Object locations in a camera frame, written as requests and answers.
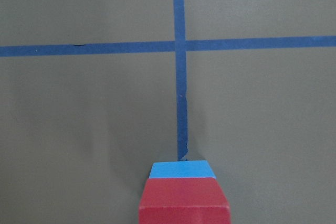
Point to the blue cube block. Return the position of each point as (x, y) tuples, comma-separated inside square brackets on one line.
[(182, 169)]

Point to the red cube block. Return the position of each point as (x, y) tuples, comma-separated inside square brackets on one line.
[(183, 200)]

